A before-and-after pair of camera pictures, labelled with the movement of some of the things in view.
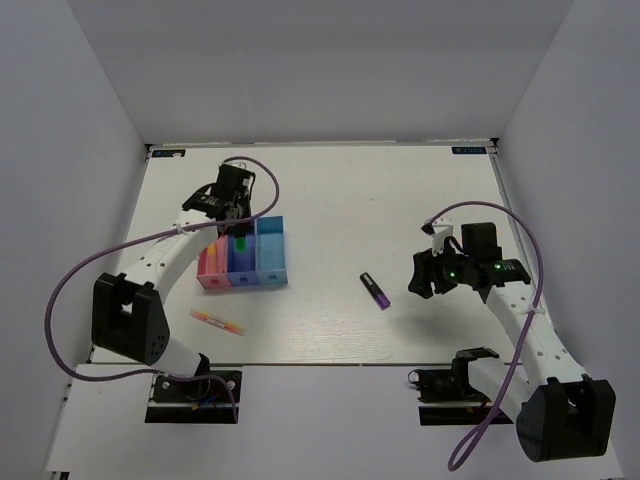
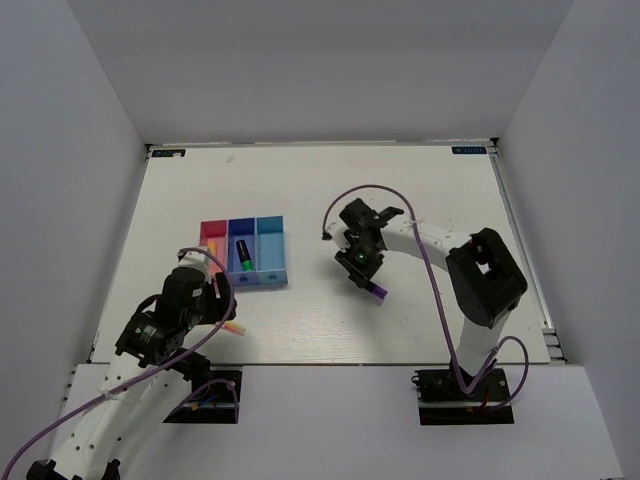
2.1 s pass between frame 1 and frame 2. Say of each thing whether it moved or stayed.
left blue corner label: stayed
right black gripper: moved
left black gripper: moved
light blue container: stayed
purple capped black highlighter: moved
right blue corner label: stayed
